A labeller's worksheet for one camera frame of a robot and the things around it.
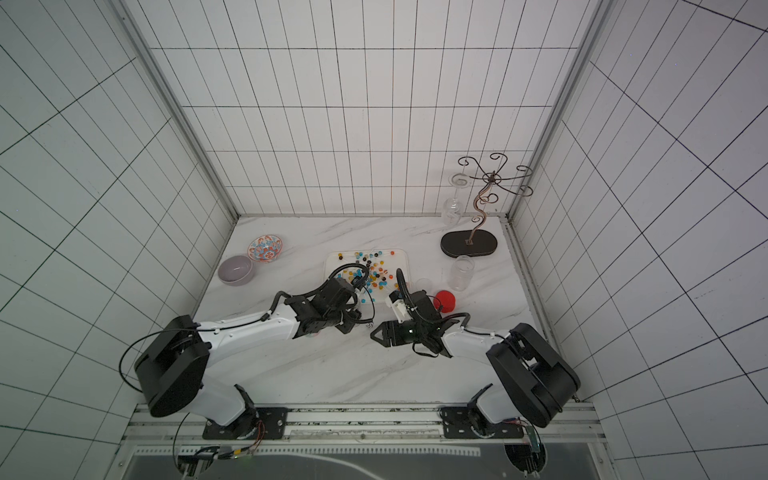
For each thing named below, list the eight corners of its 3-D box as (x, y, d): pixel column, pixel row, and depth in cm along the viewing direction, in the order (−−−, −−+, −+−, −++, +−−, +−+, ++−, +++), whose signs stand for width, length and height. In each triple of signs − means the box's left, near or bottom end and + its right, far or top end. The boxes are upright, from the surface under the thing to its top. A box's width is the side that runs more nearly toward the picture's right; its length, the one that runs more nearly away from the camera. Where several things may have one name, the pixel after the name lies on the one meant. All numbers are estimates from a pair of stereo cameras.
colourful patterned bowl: (246, 256, 108) (242, 249, 105) (268, 237, 114) (264, 230, 111) (265, 267, 105) (261, 260, 102) (286, 247, 111) (283, 240, 108)
